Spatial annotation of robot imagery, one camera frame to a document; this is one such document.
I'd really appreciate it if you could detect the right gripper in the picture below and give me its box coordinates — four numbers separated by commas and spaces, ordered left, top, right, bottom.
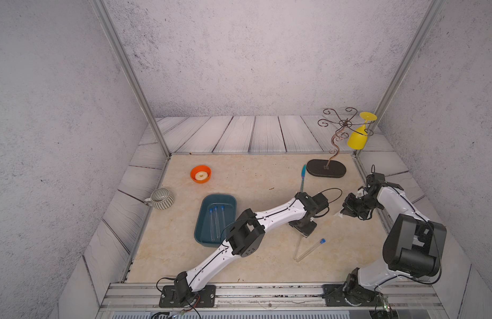
340, 193, 380, 221

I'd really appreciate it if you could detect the test tube blue cap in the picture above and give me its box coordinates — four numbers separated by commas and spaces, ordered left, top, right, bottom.
213, 206, 221, 240
292, 235, 304, 261
209, 208, 215, 242
295, 239, 326, 263
220, 205, 227, 233

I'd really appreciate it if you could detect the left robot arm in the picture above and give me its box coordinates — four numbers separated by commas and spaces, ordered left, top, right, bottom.
174, 192, 329, 304

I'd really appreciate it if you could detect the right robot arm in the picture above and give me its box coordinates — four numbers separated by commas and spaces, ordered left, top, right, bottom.
341, 173, 447, 307

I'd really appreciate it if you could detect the teal pen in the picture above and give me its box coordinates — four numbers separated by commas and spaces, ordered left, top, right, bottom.
299, 164, 307, 193

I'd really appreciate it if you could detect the black metal cup stand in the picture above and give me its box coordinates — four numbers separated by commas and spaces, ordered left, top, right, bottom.
306, 107, 364, 178

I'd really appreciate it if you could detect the yellow plastic goblet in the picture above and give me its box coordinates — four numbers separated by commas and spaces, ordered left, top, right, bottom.
347, 112, 378, 150

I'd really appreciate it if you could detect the teal plastic tray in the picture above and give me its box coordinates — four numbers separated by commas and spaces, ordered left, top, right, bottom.
194, 194, 237, 247

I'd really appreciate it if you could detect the orange bowl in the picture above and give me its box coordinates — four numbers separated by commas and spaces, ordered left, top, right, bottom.
190, 165, 212, 183

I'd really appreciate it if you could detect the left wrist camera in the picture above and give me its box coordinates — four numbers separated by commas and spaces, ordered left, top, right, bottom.
311, 193, 329, 218

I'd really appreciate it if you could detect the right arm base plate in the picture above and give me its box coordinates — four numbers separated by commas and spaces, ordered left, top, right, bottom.
321, 284, 382, 307

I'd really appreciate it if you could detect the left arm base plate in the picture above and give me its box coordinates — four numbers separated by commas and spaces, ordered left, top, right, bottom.
159, 285, 217, 308

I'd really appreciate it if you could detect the aluminium front rail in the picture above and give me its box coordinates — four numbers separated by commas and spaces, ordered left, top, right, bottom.
96, 281, 448, 318

